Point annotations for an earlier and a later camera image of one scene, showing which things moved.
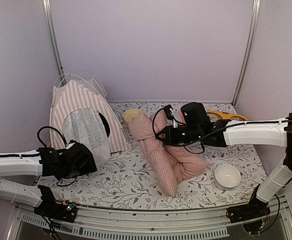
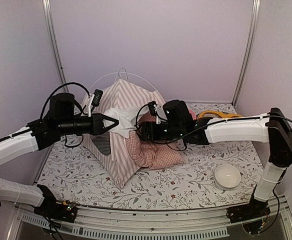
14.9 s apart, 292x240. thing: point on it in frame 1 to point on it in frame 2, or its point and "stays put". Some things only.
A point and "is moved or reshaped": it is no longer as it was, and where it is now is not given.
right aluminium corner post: [249, 50] stays put
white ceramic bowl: [227, 176] stays put
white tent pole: [86, 71] to [123, 72]
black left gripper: [86, 169] to [97, 125]
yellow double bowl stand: [227, 115] stays put
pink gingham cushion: [170, 165] is moved or reshaped
